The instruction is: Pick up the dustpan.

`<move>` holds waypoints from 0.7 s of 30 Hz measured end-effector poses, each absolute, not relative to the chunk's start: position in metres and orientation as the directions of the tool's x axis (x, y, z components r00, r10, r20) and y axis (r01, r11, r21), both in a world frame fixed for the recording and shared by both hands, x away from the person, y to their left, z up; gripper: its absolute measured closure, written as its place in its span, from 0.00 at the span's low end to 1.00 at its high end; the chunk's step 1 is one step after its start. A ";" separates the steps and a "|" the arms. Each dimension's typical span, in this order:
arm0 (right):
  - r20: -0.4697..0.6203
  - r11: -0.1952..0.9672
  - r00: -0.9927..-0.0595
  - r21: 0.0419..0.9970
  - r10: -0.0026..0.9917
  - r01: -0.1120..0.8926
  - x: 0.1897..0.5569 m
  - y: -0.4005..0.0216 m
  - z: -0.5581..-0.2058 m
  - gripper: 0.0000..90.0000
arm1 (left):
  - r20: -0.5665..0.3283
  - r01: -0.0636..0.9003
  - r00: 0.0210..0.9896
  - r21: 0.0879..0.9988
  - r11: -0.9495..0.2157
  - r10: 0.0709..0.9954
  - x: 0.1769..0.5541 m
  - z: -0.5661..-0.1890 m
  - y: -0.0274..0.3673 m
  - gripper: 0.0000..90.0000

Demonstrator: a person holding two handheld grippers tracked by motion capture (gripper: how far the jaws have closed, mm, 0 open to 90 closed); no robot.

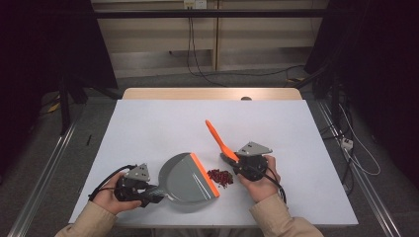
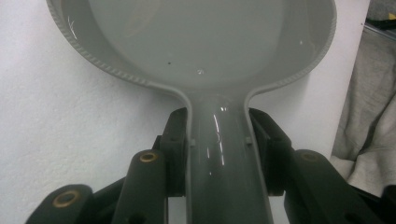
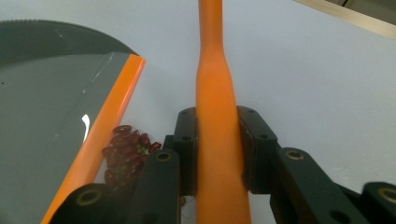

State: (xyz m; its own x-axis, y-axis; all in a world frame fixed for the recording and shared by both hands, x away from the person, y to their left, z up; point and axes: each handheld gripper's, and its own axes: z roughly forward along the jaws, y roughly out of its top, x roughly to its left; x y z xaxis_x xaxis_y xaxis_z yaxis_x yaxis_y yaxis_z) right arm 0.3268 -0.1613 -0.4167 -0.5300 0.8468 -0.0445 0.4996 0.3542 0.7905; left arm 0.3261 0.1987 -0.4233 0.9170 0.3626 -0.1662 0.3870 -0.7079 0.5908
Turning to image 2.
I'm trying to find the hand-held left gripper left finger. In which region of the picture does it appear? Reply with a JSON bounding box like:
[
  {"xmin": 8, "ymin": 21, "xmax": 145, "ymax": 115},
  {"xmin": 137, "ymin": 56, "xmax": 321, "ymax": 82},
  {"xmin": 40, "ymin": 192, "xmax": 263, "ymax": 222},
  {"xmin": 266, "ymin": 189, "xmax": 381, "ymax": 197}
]
[{"xmin": 151, "ymin": 106, "xmax": 190, "ymax": 198}]

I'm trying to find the grey dustpan with orange edge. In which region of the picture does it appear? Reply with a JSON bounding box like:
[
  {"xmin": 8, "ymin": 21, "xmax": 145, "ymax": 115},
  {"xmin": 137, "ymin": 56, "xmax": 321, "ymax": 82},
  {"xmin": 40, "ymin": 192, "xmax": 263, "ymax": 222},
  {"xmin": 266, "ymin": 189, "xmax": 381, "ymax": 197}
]
[{"xmin": 45, "ymin": 0, "xmax": 338, "ymax": 224}]

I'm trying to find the grey cloth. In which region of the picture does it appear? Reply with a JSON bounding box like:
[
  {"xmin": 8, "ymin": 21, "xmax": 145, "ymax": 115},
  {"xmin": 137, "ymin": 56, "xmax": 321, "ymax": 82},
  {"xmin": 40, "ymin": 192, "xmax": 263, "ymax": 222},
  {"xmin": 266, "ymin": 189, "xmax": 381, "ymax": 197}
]
[{"xmin": 329, "ymin": 27, "xmax": 396, "ymax": 189}]

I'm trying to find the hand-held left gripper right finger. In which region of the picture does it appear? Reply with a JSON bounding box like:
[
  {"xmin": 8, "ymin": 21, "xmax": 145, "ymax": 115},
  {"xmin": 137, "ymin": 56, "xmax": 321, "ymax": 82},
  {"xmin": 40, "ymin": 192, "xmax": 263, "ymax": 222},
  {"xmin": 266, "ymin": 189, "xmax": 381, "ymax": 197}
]
[{"xmin": 247, "ymin": 106, "xmax": 296, "ymax": 198}]

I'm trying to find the aluminium floor rail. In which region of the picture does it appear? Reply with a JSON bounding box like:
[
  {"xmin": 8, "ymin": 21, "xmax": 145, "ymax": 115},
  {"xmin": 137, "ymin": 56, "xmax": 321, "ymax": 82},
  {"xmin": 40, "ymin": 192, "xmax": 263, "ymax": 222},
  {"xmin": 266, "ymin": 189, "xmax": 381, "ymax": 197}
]
[{"xmin": 363, "ymin": 20, "xmax": 396, "ymax": 42}]

